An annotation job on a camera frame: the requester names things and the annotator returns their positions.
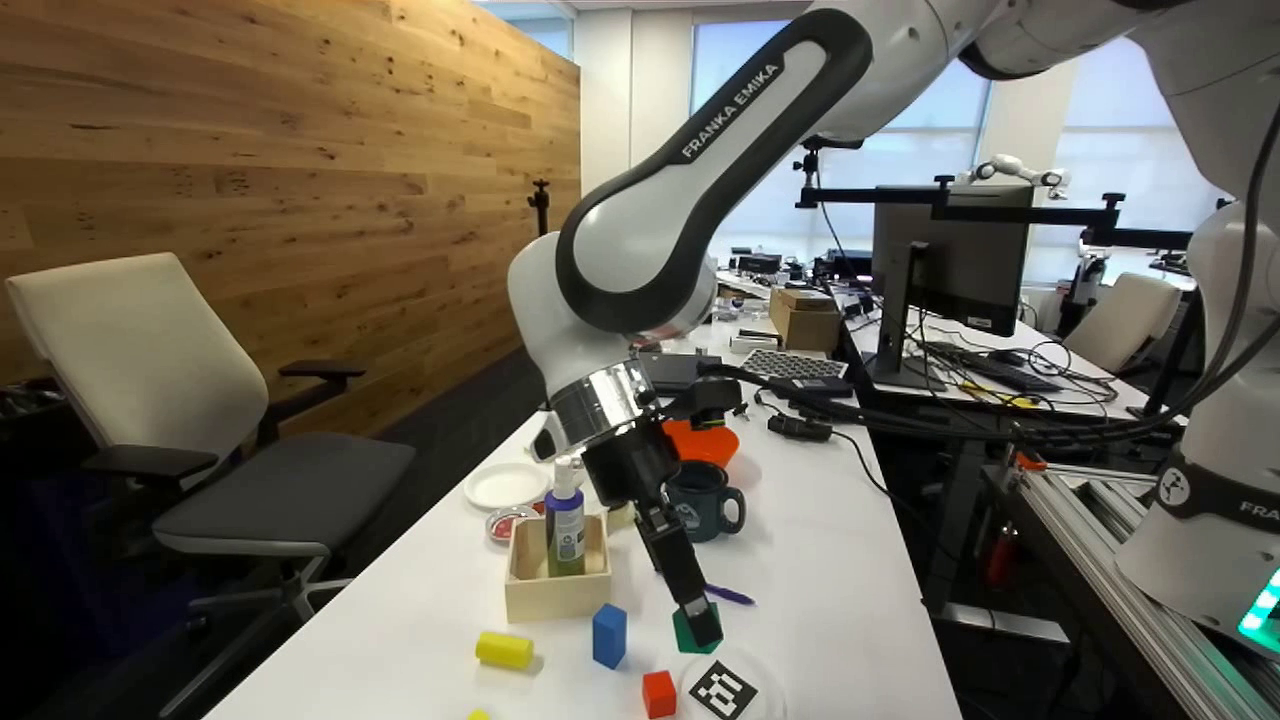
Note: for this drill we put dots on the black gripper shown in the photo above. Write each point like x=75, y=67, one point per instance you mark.
x=628, y=473

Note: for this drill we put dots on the green cube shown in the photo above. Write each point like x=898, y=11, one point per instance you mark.
x=698, y=633

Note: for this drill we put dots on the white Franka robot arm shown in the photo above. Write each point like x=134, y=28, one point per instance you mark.
x=693, y=187

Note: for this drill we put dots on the blue cube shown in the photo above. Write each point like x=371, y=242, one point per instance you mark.
x=611, y=637

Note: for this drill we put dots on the red cube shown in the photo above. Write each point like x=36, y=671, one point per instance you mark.
x=656, y=694

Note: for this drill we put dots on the blue pen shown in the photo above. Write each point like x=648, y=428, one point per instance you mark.
x=730, y=593

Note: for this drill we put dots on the dark mug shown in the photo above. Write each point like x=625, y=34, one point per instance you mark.
x=714, y=508

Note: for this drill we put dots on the bottle with blue liquid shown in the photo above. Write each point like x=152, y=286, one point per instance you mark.
x=565, y=520

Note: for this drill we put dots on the black marker tag card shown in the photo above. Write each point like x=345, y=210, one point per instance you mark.
x=725, y=685

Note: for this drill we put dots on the wooden box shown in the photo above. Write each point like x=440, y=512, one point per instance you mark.
x=557, y=598

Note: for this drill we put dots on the orange bowl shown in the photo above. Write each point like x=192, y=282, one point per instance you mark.
x=704, y=443

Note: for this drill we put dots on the black power adapter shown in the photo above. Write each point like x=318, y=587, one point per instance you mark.
x=801, y=427

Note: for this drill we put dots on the white plate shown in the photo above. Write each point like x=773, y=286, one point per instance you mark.
x=506, y=485

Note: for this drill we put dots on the yellow cylinder block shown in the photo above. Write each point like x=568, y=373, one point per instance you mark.
x=506, y=651

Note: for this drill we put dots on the black laptop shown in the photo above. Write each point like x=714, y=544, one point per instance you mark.
x=683, y=362

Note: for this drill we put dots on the flat black device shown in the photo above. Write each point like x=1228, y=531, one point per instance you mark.
x=815, y=390

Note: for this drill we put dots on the grey keyboard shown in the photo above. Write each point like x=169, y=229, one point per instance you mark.
x=794, y=362

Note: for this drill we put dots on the small yellow block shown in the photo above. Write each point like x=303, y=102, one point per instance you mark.
x=478, y=714

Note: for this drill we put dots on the cardboard box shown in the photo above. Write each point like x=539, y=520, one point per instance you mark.
x=807, y=320

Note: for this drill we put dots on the black tripod pole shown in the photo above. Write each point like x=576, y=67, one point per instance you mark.
x=539, y=206

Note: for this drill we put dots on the small white device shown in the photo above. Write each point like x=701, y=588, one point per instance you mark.
x=1019, y=170

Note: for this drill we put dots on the black mounting bar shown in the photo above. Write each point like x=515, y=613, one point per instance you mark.
x=1064, y=212

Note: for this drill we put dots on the white and grey office chair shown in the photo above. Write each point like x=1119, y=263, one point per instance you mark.
x=134, y=362

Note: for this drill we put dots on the aluminium rail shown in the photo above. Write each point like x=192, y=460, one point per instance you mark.
x=1132, y=587

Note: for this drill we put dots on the black camera on stand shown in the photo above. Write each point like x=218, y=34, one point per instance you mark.
x=843, y=143

